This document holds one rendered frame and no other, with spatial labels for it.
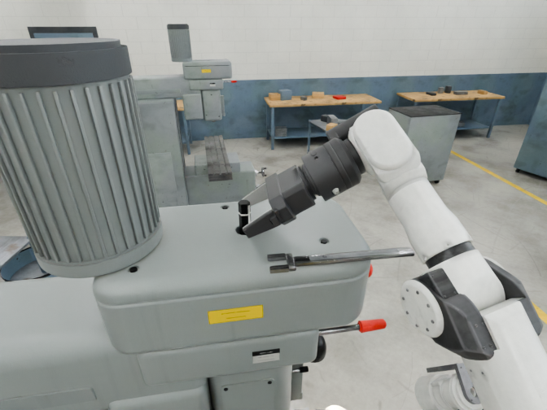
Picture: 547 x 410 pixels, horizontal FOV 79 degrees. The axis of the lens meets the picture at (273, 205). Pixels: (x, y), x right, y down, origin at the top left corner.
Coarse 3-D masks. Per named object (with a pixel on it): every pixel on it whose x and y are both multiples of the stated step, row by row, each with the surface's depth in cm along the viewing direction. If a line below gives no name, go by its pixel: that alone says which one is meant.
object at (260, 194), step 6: (258, 186) 63; (264, 186) 63; (252, 192) 63; (258, 192) 63; (264, 192) 63; (246, 198) 63; (252, 198) 64; (258, 198) 64; (264, 198) 64; (252, 204) 64
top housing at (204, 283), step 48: (192, 240) 59; (240, 240) 59; (288, 240) 59; (336, 240) 59; (96, 288) 50; (144, 288) 50; (192, 288) 51; (240, 288) 52; (288, 288) 54; (336, 288) 55; (144, 336) 54; (192, 336) 55; (240, 336) 57
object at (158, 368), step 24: (288, 336) 61; (312, 336) 62; (144, 360) 58; (168, 360) 59; (192, 360) 60; (216, 360) 61; (240, 360) 62; (264, 360) 63; (288, 360) 64; (312, 360) 65
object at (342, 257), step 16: (272, 256) 54; (288, 256) 54; (304, 256) 54; (320, 256) 54; (336, 256) 54; (352, 256) 54; (368, 256) 54; (384, 256) 54; (400, 256) 55; (272, 272) 51
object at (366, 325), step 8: (368, 320) 66; (376, 320) 66; (328, 328) 65; (336, 328) 65; (344, 328) 65; (352, 328) 65; (360, 328) 65; (368, 328) 65; (376, 328) 65; (384, 328) 66
